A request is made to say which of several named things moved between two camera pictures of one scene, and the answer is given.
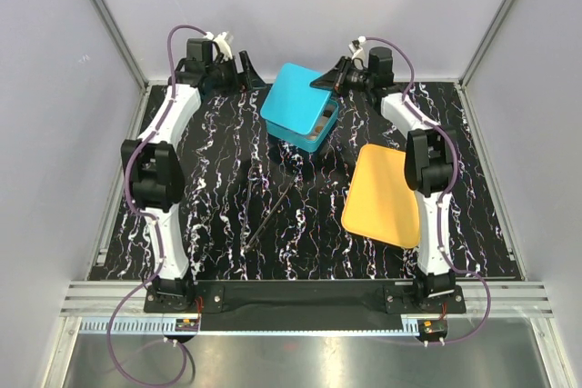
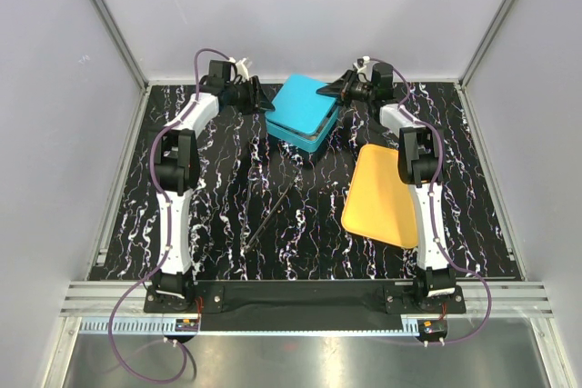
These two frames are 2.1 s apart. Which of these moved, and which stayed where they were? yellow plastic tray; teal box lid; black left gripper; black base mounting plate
Moved: black left gripper; teal box lid
Stayed: black base mounting plate; yellow plastic tray
